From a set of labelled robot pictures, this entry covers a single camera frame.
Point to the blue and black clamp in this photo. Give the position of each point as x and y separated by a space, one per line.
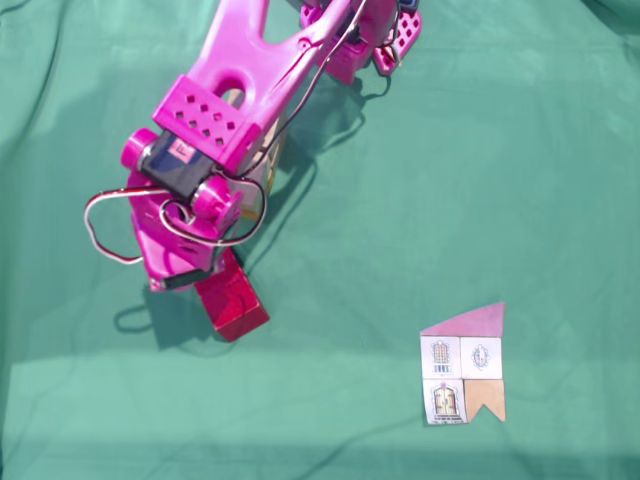
409 4

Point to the red wooden wedge block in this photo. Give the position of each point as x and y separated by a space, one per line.
235 310

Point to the paper house picture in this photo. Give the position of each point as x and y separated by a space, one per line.
462 357

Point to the green cloth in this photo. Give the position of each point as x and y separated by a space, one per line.
500 200

